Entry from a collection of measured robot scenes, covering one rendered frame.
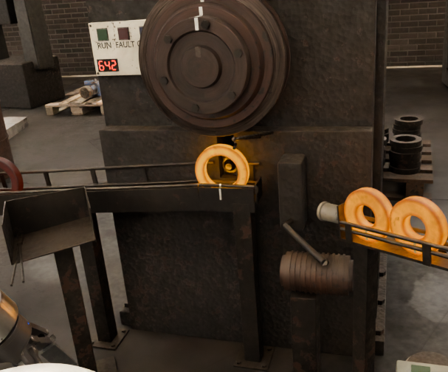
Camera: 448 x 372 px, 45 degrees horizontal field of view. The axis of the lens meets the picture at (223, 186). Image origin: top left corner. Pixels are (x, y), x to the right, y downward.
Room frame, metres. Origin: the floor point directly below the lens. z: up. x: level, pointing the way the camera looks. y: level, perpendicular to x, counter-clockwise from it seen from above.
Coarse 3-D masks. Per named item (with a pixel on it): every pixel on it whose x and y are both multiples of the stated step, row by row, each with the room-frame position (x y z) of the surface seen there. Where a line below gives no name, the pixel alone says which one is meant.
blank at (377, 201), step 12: (360, 192) 1.37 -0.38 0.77; (372, 192) 1.34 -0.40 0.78; (348, 204) 1.40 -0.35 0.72; (360, 204) 1.37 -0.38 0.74; (372, 204) 1.33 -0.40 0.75; (384, 204) 1.31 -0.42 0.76; (348, 216) 1.40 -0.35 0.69; (360, 216) 1.38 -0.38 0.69; (384, 216) 1.30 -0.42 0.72; (384, 228) 1.30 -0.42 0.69; (372, 240) 1.33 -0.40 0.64
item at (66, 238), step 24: (72, 192) 1.72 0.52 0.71; (24, 216) 1.67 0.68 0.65; (48, 216) 1.70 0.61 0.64; (72, 216) 1.72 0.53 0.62; (24, 240) 1.62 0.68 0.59; (48, 240) 1.59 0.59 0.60; (72, 240) 1.57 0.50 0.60; (96, 240) 1.54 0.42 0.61; (72, 264) 1.59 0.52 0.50; (72, 288) 1.58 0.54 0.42; (72, 312) 1.58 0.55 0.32; (72, 336) 1.57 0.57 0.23
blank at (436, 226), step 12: (396, 204) 1.27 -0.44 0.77; (408, 204) 1.24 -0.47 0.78; (420, 204) 1.22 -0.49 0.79; (432, 204) 1.21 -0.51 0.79; (396, 216) 1.27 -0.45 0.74; (408, 216) 1.25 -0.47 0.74; (420, 216) 1.22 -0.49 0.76; (432, 216) 1.19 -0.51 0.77; (444, 216) 1.19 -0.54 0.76; (396, 228) 1.27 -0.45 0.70; (408, 228) 1.26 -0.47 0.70; (432, 228) 1.19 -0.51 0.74; (444, 228) 1.18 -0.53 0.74; (396, 240) 1.27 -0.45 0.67; (432, 240) 1.19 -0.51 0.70; (444, 240) 1.18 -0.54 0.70; (420, 252) 1.21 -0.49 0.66
